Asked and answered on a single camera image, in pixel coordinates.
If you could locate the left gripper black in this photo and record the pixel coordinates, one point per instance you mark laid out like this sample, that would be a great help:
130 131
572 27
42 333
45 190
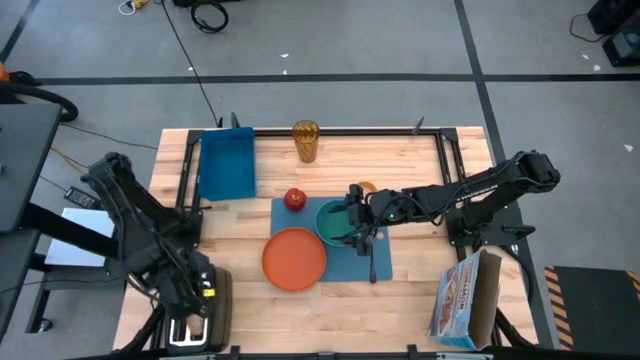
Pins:
187 290

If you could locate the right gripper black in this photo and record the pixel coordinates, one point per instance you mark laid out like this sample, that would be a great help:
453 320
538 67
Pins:
380 210

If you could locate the teal bowl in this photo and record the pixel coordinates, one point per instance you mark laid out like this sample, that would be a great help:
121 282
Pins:
325 225

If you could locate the small amber cup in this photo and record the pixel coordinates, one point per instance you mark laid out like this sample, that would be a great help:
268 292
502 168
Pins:
369 186

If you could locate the dark metal spoon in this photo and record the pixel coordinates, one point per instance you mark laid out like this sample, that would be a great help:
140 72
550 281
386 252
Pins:
372 270

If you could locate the red apple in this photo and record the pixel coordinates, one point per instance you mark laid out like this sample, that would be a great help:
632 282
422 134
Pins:
295 200

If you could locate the orange plate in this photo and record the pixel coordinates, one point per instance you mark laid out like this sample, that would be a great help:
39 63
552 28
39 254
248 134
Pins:
294 260

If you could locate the blue cinnamon cereal box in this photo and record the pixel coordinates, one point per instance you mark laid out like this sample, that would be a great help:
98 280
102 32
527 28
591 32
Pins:
460 300

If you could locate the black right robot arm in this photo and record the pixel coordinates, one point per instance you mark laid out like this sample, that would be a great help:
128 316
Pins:
475 185

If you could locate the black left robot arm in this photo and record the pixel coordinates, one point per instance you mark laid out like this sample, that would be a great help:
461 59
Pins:
130 200

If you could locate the blue placemat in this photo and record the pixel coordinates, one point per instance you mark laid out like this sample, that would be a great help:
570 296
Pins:
350 265

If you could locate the black and silver toaster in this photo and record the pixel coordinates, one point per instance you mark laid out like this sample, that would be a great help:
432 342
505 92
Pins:
222 320

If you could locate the white board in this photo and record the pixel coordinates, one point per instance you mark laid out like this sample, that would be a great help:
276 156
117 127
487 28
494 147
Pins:
95 222

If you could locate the blue plastic bin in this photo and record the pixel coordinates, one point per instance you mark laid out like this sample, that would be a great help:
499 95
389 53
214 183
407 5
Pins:
225 160

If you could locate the black power adapter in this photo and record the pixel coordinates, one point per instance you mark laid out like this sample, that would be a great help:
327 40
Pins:
77 196

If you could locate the black side desk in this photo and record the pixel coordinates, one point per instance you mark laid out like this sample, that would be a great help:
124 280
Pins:
25 165

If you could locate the black hazard-striped mat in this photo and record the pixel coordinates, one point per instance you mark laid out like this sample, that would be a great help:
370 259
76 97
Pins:
595 305

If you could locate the small orange object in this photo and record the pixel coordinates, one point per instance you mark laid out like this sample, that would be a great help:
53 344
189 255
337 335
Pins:
3 74

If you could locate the black floor monitor box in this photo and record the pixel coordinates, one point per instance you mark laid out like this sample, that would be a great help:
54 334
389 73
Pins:
622 50

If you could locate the black equipment case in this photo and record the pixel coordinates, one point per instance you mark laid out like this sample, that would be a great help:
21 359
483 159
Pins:
610 12

